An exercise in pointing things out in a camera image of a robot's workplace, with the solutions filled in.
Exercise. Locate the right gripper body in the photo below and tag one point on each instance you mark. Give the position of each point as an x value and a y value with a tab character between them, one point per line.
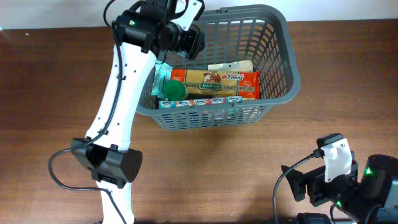
321	192

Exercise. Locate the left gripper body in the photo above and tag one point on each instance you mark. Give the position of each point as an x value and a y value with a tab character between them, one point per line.
189	41

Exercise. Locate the mint green tissue pack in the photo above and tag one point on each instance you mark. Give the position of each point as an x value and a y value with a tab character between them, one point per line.
162	74

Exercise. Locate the green lid jar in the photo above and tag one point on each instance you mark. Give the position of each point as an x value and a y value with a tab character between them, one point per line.
174	90

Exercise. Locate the red spaghetti pack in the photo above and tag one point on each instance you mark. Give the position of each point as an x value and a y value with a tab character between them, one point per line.
219	83

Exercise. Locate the beige powder pouch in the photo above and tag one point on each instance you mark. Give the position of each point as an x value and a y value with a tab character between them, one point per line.
239	66

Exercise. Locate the blue Kleenex tissue multipack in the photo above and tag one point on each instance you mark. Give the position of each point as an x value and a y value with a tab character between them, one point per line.
200	102

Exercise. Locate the grey plastic slatted basket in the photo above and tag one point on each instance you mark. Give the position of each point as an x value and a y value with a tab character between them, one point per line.
258	33

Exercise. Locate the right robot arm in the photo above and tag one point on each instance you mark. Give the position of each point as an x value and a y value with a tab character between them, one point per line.
373	197

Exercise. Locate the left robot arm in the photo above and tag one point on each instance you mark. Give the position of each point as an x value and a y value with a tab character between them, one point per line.
140	34

